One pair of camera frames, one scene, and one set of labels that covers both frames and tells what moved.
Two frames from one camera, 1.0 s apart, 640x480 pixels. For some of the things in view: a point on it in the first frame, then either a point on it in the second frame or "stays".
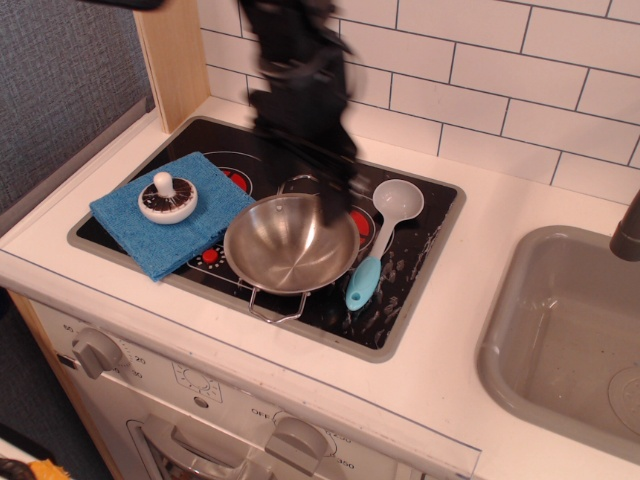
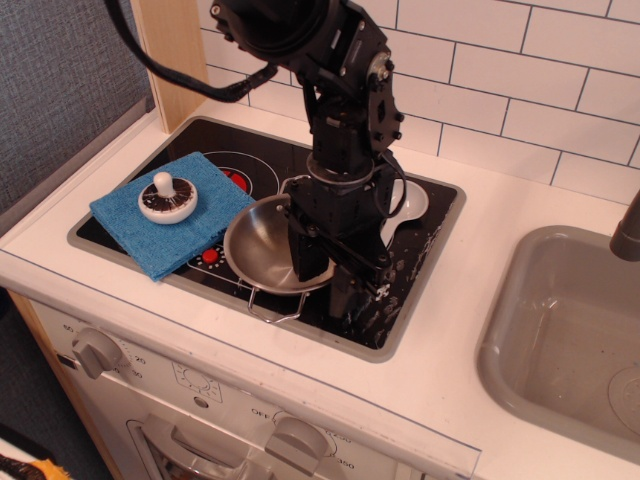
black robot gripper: x=304 y=100 to x=349 y=223
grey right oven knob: x=298 y=444 stays
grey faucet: x=625 y=242 stays
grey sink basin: x=559 y=346 stays
